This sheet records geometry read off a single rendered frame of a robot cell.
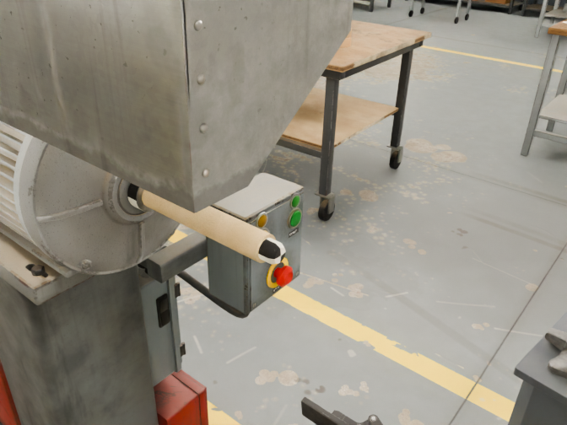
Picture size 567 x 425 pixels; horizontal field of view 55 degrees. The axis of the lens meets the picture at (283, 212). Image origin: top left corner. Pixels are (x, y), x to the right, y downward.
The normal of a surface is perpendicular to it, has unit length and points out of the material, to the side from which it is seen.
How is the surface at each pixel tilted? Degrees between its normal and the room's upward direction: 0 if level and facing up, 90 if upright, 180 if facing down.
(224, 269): 90
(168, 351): 90
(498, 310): 0
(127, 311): 90
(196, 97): 90
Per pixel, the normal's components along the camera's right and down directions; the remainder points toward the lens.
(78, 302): 0.78, 0.33
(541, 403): -0.72, 0.33
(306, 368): 0.03, -0.87
